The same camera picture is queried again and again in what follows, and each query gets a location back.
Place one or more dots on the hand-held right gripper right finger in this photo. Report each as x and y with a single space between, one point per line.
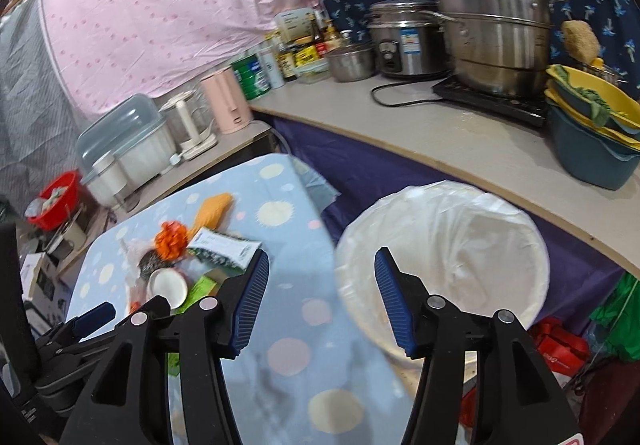
392 305

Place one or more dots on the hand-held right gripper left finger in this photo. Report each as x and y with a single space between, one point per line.
252 297

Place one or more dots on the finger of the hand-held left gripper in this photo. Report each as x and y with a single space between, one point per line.
65 380
95 316

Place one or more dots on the green packet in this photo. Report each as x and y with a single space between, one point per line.
202 287

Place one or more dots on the clear plastic bag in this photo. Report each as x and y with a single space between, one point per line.
131 275

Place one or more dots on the green white snack wrapper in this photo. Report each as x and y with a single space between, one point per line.
220 245

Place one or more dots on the trash bin with white bag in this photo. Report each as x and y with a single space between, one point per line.
450 235

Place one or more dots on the orange wrapper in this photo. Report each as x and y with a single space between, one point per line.
170 240

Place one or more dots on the cardboard box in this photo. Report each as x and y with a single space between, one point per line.
42 282

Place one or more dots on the steel wool scourer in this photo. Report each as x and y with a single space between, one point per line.
150 262

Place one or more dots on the blue polka dot tablecloth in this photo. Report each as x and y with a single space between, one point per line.
300 230

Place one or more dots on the orange cleaning cloth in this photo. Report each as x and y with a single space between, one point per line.
215 210

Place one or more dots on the red plastic basket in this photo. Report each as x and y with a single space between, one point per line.
65 197

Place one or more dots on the purple counter skirt cloth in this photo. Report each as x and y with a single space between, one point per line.
380 175

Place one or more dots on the red shopping bag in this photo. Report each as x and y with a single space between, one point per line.
560 345

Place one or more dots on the clear plastic storage box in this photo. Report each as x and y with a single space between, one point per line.
125 135

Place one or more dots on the white glass kettle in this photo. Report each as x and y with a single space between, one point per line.
187 125

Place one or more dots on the pink electric kettle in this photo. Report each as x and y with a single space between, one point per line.
225 100

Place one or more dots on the grey quilted cloth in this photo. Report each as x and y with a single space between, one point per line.
30 100

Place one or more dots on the green and white can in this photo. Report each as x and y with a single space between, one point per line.
250 75

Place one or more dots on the black induction cooker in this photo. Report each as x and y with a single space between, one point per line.
500 107

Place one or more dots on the green plastic bag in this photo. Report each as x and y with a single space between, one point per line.
620 310

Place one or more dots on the white plastic bottle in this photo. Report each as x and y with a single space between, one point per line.
272 70

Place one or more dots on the clear glass container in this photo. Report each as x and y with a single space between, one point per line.
315 72

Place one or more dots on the large blue plastic basin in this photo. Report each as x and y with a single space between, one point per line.
585 160

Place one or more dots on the small steel bowl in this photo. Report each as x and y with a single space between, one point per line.
350 65

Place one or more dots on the yellow label jar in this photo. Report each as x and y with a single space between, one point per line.
307 56

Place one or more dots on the steel rice cooker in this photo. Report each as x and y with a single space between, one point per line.
410 45

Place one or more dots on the dark sauce bottle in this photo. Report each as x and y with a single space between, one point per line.
317 32

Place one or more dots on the white carton box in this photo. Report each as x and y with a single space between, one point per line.
295 25

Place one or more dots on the yellow plastic colander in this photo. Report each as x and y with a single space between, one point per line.
615 132
575 77

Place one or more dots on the green vegetable leaves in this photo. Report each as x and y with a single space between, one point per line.
595 100

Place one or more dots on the large steel steamer pot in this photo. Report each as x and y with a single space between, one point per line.
490 25

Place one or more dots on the pink dotted sheet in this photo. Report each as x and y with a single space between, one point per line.
175 0

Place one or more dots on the beige loofah sponge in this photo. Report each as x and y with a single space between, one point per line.
580 40

